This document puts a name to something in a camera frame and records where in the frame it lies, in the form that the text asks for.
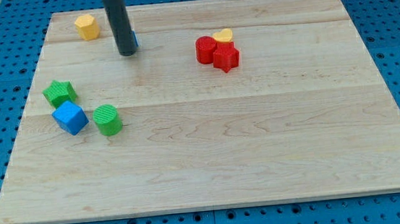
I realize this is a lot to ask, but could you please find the blue triangle block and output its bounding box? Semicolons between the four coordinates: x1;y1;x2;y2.
132;30;139;47

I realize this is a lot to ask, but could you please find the light wooden board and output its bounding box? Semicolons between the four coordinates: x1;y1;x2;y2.
0;0;400;224

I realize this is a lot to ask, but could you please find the red star block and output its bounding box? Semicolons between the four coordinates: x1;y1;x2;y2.
213;42;240;73

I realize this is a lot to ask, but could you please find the red cylinder block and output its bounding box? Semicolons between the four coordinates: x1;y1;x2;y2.
195;36;217;64

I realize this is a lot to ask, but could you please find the yellow heart block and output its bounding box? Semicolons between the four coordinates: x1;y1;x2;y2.
212;28;234;43

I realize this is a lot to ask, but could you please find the green cylinder block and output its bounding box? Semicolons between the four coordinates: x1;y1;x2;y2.
92;104;123;136

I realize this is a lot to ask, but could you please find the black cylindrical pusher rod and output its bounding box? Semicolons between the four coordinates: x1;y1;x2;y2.
102;0;137;56

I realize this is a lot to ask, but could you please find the blue cube block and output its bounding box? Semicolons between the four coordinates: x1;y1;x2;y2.
52;101;89;135

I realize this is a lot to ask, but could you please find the yellow hexagon block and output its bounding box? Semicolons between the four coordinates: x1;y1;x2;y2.
74;14;100;40

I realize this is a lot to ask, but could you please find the green star block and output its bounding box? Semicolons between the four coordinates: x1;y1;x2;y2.
42;79;77;108

